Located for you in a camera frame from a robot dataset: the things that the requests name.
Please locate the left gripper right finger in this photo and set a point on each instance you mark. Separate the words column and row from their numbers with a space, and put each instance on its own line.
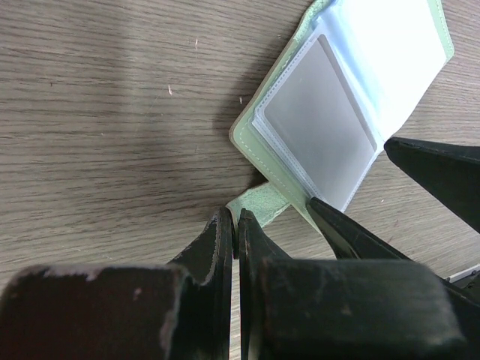
column 340, row 309

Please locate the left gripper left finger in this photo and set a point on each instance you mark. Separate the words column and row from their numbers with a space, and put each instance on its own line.
column 179, row 310

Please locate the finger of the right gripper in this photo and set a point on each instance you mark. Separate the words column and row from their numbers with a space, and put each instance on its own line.
column 348, row 239
column 448, row 172

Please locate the green leather card holder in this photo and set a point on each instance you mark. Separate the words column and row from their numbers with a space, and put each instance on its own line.
column 347, row 81

